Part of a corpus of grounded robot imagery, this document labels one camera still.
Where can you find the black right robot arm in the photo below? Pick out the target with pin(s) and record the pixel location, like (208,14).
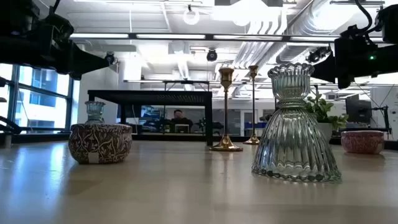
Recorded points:
(388,59)

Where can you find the small laptop screen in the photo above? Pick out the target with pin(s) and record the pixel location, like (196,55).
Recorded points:
(182,128)

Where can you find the long ceiling light bar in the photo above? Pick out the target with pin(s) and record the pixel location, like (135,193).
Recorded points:
(171,36)

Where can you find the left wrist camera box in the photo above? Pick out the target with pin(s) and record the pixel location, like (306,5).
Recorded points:
(57,26)

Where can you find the person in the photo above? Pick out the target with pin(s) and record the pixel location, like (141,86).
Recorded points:
(178,115)

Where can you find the black window frame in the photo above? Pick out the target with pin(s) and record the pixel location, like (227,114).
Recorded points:
(70,105)

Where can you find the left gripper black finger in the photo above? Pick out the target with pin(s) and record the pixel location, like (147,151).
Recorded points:
(90,60)

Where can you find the green plant in white pot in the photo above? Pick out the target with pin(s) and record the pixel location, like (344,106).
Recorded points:
(321,109)

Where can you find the tall brass candlestick holder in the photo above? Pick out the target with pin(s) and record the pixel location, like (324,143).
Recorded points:
(253,71)

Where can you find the black computer monitor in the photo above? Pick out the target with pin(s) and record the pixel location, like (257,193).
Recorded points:
(357,109)

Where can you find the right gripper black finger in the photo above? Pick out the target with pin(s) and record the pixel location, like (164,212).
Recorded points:
(326,71)

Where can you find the short brass candlestick holder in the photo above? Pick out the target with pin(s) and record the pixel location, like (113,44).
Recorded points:
(226,143)

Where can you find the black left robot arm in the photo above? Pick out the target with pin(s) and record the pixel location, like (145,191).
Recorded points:
(18,49)

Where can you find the black ceiling spotlight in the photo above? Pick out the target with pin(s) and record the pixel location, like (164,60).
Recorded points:
(317,55)
(212,55)
(110,58)

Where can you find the ribbed clear glass candle holder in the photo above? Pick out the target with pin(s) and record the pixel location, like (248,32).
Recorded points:
(292,140)
(94,112)

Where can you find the black aluminium table frame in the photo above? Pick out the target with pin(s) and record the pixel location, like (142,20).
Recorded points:
(37,137)

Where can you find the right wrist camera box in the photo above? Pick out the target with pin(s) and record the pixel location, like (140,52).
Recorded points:
(353,32)

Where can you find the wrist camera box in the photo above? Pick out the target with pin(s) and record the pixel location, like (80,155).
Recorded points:
(353,32)
(57,26)

